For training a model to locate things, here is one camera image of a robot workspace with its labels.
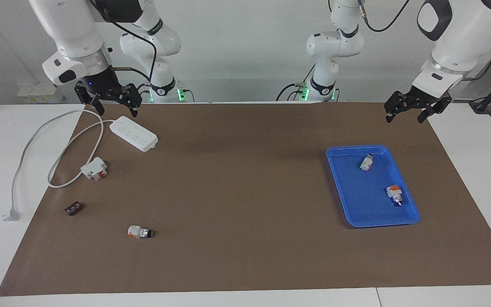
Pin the white and red circuit breaker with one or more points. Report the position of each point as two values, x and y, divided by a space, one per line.
93 168

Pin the small dark terminal block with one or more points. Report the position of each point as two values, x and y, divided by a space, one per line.
73 209

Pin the white box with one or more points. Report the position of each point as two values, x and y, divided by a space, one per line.
38 94

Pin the switch with orange block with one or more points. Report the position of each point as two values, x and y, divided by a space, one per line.
394 194

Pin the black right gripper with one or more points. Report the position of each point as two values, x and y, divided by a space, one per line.
102 83

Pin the switch with green block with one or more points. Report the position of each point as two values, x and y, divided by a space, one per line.
366 163

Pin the blue plastic tray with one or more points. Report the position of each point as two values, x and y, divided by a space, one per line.
356 192

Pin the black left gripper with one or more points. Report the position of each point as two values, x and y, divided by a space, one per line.
422 98

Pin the brown table mat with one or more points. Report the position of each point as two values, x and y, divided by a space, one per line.
245 213

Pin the white power strip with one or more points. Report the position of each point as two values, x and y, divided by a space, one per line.
134 134

